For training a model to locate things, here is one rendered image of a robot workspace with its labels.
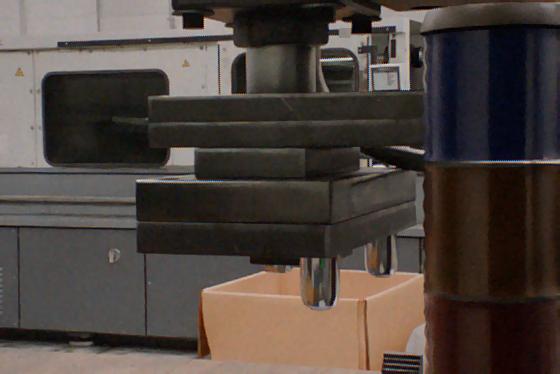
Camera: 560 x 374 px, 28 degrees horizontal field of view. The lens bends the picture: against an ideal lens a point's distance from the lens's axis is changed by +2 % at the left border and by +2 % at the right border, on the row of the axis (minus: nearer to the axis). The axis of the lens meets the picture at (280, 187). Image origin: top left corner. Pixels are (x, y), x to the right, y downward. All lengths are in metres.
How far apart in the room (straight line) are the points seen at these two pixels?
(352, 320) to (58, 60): 3.54
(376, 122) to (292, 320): 2.41
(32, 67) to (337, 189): 5.69
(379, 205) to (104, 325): 5.43
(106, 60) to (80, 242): 0.99
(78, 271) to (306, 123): 5.52
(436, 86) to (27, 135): 5.92
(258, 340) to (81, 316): 3.17
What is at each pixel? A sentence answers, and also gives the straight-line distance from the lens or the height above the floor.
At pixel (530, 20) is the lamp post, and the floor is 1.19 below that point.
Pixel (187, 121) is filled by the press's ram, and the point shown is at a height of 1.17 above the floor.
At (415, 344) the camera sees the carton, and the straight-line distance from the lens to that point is 2.88.
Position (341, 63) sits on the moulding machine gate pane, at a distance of 5.30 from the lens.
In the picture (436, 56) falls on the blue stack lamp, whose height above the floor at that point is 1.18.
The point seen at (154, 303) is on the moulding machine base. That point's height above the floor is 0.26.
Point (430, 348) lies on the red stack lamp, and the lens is 0.30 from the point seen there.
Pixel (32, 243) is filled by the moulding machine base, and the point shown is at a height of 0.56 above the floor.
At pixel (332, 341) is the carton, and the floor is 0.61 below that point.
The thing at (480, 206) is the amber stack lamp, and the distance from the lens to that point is 0.29.
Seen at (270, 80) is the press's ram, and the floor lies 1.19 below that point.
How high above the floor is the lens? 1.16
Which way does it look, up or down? 3 degrees down
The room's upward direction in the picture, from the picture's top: 1 degrees counter-clockwise
